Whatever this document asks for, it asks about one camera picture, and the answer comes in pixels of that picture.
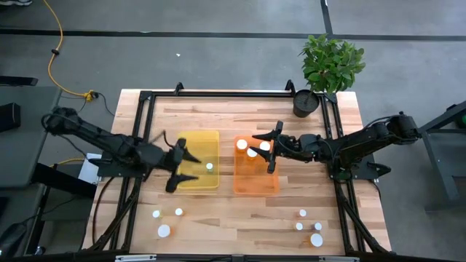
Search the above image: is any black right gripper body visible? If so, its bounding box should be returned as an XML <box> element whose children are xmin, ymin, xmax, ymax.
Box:
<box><xmin>278</xmin><ymin>133</ymin><xmax>321</xmax><ymax>163</ymax></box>

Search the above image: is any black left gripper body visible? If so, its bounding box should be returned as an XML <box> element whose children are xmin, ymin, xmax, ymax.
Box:
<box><xmin>143</xmin><ymin>143</ymin><xmax>181</xmax><ymax>175</ymax></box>

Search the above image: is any orange translucent plastic bin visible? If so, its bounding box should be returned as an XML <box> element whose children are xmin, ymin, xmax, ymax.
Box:
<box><xmin>232</xmin><ymin>136</ymin><xmax>280</xmax><ymax>196</ymax></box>

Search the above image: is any yellow translucent plastic bin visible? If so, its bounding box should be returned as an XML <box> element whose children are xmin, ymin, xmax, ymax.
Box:
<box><xmin>173</xmin><ymin>130</ymin><xmax>221</xmax><ymax>191</ymax></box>

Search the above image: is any white box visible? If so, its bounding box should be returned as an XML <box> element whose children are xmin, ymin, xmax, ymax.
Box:
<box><xmin>78</xmin><ymin>152</ymin><xmax>103</xmax><ymax>185</ymax></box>

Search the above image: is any green plant in black pot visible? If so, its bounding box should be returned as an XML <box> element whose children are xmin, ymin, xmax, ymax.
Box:
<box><xmin>293</xmin><ymin>33</ymin><xmax>367</xmax><ymax>119</ymax></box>

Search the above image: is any black angled beam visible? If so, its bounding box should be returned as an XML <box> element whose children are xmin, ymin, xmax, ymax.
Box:
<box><xmin>31</xmin><ymin>162</ymin><xmax>98</xmax><ymax>199</ymax></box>

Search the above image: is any grey desk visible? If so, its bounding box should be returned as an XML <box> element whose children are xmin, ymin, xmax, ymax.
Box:
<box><xmin>0</xmin><ymin>85</ymin><xmax>63</xmax><ymax>188</ymax></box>

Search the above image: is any black box on desk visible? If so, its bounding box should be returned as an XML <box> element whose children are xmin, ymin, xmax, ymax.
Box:
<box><xmin>0</xmin><ymin>102</ymin><xmax>22</xmax><ymax>132</ymax></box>

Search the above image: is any black flat bar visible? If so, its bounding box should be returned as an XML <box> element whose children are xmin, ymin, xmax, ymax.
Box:
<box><xmin>0</xmin><ymin>75</ymin><xmax>39</xmax><ymax>87</ymax></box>

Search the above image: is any black bag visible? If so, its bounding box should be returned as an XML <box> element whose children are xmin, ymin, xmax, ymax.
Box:
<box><xmin>0</xmin><ymin>223</ymin><xmax>26</xmax><ymax>258</ymax></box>

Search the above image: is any silver ridged bracket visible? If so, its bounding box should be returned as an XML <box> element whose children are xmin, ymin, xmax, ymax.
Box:
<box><xmin>114</xmin><ymin>254</ymin><xmax>157</xmax><ymax>262</ymax></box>
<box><xmin>319</xmin><ymin>255</ymin><xmax>360</xmax><ymax>262</ymax></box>

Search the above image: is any thick black cable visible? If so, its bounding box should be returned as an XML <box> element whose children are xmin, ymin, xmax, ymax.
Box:
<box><xmin>91</xmin><ymin>176</ymin><xmax>117</xmax><ymax>245</ymax></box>

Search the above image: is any black power cable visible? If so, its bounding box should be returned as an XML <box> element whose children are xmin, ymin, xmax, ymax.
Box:
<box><xmin>58</xmin><ymin>91</ymin><xmax>116</xmax><ymax>117</ymax></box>

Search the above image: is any thin yellow cable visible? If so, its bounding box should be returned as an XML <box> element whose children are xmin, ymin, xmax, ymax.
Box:
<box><xmin>50</xmin><ymin>156</ymin><xmax>85</xmax><ymax>167</ymax></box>

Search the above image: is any yellow extension cable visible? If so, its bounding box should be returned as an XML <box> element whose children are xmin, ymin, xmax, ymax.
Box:
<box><xmin>42</xmin><ymin>0</ymin><xmax>96</xmax><ymax>102</ymax></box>

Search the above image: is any dark grey metal table frame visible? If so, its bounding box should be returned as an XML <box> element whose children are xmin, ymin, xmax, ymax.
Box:
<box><xmin>403</xmin><ymin>100</ymin><xmax>466</xmax><ymax>214</ymax></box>

